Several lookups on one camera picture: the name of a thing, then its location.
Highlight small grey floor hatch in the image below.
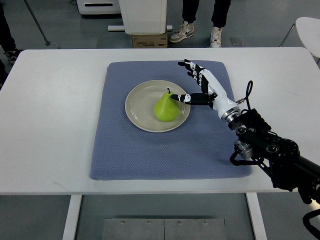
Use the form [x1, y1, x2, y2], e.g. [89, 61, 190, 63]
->
[230, 37, 244, 46]

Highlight green pear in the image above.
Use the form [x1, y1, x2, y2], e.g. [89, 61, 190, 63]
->
[154, 88, 180, 122]

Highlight white table leg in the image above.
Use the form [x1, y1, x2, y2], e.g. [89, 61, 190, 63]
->
[245, 192, 267, 240]
[62, 194, 82, 240]

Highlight person's beige sneaker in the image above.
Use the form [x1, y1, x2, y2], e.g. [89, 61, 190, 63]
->
[168, 21, 194, 43]
[209, 27, 222, 48]

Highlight white chair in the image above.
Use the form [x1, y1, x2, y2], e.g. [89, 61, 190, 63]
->
[279, 16, 320, 65]

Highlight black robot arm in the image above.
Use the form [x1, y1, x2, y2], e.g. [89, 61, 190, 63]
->
[228, 107, 320, 205]

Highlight dark clothed person at left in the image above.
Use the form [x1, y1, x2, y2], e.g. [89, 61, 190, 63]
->
[0, 2, 23, 87]

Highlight person's left beige sneaker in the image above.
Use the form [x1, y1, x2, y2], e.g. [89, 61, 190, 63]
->
[168, 21, 194, 43]

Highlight white table leg right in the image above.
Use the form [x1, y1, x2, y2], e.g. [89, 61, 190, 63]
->
[245, 192, 267, 240]

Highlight cardboard box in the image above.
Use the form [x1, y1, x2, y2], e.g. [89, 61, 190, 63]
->
[131, 32, 168, 49]

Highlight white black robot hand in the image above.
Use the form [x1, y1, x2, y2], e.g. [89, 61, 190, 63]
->
[170, 59, 240, 123]

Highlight white appliance with slot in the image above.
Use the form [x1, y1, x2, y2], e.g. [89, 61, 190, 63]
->
[76, 0, 121, 15]

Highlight white table leg left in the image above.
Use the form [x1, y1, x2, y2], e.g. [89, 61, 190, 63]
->
[62, 194, 82, 240]

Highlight white cabinet on stand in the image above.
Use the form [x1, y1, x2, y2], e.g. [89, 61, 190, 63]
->
[107, 0, 167, 35]

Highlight person's right beige sneaker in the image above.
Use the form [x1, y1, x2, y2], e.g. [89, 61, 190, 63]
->
[209, 27, 222, 48]

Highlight beige round plate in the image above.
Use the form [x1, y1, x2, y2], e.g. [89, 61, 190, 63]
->
[125, 80, 191, 133]

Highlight grey metal pole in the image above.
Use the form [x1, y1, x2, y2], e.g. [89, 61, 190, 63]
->
[24, 0, 51, 47]

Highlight person's dark trouser leg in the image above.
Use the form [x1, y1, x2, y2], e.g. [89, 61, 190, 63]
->
[211, 0, 231, 29]
[182, 0, 200, 24]

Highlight blue textured mat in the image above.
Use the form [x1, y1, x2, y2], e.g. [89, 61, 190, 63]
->
[90, 60, 252, 181]

